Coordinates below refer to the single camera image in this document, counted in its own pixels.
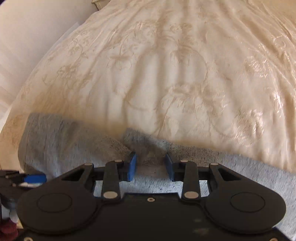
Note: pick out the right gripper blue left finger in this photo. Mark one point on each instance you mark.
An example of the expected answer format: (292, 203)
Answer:
(115, 172)

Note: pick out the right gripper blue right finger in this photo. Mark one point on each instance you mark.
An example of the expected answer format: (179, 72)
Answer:
(187, 172)

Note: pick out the light blue speckled pants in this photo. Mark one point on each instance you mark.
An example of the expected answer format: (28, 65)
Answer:
(55, 145)

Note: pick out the dark red sleeve forearm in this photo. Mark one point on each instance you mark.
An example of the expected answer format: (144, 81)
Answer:
(8, 230)

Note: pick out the cream embroidered bedspread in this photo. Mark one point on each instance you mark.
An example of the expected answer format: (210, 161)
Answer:
(212, 74)

